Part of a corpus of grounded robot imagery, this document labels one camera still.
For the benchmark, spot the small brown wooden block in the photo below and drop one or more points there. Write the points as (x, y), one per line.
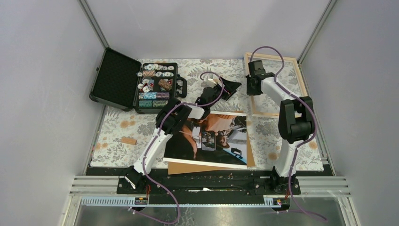
(129, 141)

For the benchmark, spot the light wooden picture frame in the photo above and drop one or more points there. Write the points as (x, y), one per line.
(290, 76)

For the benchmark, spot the corner aluminium post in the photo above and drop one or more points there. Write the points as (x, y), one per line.
(319, 25)
(93, 22)

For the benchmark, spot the floral patterned table mat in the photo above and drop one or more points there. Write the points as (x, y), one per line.
(264, 137)

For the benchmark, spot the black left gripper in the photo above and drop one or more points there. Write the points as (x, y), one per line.
(229, 88)

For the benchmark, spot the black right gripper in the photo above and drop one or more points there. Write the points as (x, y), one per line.
(249, 92)

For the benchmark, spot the brown cardboard backing board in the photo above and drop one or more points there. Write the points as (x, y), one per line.
(249, 156)

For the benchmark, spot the large printed photo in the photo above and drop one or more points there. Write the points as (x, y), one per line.
(209, 140)

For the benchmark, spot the right corner aluminium post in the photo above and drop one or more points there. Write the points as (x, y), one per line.
(319, 25)

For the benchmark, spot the aluminium rail front structure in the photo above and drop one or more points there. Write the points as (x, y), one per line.
(97, 201)

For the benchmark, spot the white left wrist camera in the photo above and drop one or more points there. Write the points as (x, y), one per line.
(213, 82)

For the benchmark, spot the left corner aluminium post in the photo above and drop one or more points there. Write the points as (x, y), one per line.
(93, 22)

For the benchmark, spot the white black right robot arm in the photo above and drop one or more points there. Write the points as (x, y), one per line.
(295, 124)

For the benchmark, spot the black poker chip case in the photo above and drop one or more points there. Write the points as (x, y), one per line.
(126, 84)

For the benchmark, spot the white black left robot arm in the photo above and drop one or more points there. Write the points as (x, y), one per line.
(171, 120)

